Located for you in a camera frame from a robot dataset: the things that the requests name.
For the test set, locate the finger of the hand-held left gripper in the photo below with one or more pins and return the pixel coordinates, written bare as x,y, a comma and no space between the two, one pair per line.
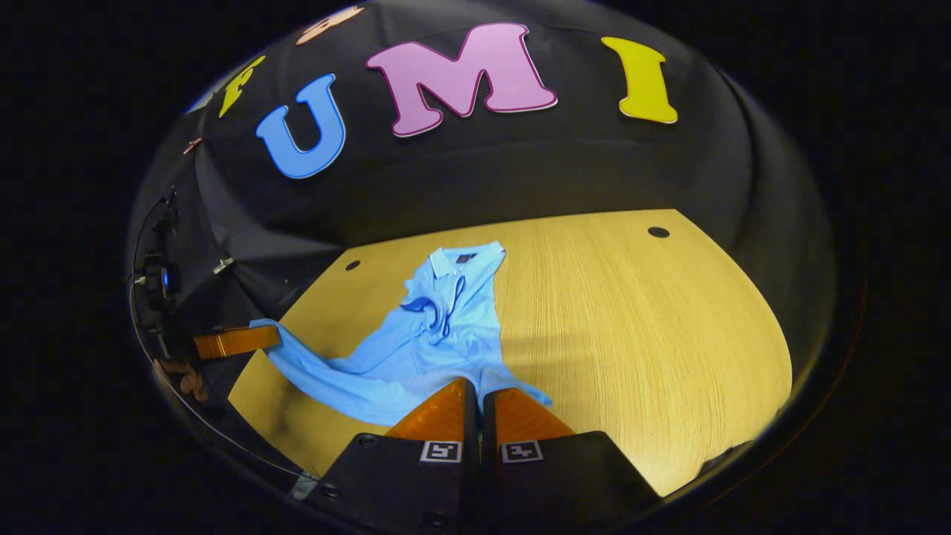
238,342

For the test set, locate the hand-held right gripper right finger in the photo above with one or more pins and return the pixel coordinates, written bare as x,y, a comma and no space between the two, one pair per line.
520,483

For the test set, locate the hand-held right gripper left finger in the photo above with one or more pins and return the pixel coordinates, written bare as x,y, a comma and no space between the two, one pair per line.
438,475

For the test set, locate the light blue T-shirt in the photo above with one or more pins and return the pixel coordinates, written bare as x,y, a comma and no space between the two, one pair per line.
401,357

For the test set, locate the white spring clip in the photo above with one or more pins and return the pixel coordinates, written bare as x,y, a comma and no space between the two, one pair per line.
223,265

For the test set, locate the copper spring clip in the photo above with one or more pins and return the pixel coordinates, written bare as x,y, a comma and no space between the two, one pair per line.
192,145

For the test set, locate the black backdrop cloth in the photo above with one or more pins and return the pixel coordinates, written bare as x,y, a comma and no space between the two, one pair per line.
557,163

